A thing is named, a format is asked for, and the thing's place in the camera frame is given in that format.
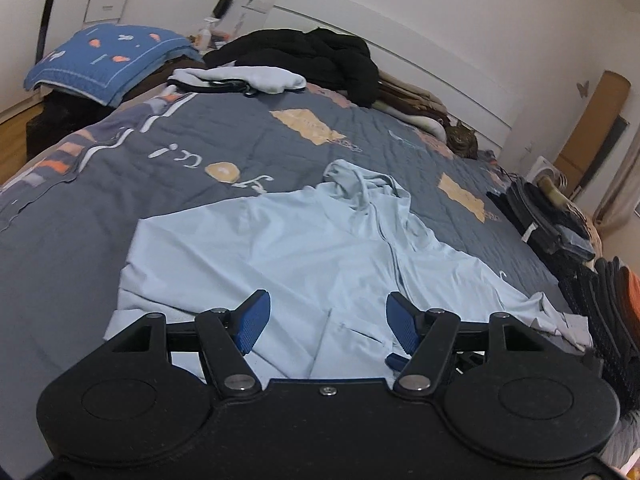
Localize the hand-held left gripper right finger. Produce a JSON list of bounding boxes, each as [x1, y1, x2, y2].
[[386, 292, 546, 400]]

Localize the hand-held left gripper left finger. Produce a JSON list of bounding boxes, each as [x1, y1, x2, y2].
[[107, 290, 272, 400]]

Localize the light blue hooded jacket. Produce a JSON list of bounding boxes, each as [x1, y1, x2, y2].
[[104, 159, 593, 381]]

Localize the stack of dark folded clothes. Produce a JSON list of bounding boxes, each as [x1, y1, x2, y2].
[[487, 177, 598, 263]]

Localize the clothes stack with orange towel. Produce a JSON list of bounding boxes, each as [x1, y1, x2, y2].
[[557, 256, 640, 411]]

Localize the grey printed bed quilt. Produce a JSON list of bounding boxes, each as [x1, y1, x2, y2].
[[0, 77, 608, 466]]

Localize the tabby cat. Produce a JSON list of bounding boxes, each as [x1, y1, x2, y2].
[[445, 121, 479, 160]]

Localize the tan cylindrical object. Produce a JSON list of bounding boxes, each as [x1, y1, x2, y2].
[[537, 176, 571, 207]]

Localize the white fan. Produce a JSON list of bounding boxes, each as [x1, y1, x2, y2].
[[527, 156, 568, 188]]

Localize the folded brown blankets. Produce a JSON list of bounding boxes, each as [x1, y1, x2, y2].
[[372, 70, 453, 141]]

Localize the white and grey garment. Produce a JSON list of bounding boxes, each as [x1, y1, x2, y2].
[[167, 66, 307, 97]]

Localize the beige curtain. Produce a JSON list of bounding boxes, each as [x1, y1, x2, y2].
[[595, 125, 640, 231]]

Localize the dark flat panel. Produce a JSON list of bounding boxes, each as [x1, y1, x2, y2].
[[575, 115, 629, 198]]

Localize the black puffer jacket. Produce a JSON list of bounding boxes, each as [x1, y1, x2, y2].
[[202, 27, 380, 108]]

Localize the white headboard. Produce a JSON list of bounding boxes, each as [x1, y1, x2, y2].
[[267, 0, 516, 161]]

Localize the dark bedside table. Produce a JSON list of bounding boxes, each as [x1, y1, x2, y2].
[[25, 91, 118, 161]]

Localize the white bottle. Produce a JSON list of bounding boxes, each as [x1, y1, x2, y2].
[[197, 17, 216, 51]]

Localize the blue printed pillow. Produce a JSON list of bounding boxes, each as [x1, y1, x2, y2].
[[25, 22, 205, 108]]

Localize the black cable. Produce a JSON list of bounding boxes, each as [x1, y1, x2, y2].
[[492, 157, 521, 186]]

